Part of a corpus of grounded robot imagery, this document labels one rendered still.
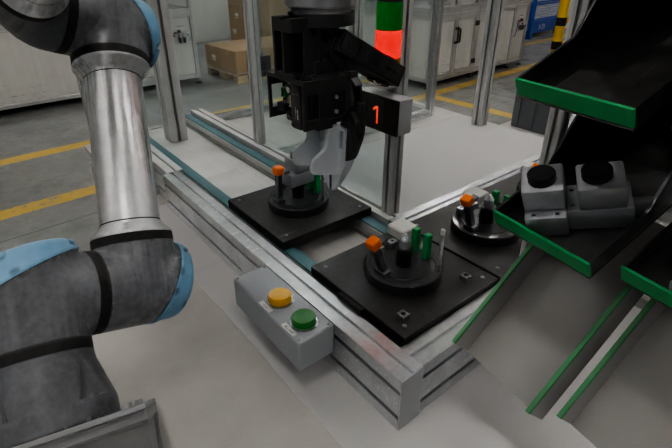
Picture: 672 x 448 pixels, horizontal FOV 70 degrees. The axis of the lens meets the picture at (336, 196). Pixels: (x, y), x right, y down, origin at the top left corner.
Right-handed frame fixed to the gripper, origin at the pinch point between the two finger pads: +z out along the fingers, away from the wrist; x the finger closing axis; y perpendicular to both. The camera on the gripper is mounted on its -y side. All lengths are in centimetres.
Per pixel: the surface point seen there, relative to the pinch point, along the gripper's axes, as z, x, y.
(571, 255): 2.6, 25.8, -10.4
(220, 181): 32, -72, -16
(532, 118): 54, -85, -204
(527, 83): -13.3, 16.6, -12.1
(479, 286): 26.4, 6.1, -26.9
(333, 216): 26.3, -29.1, -22.4
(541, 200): -1.0, 20.4, -12.6
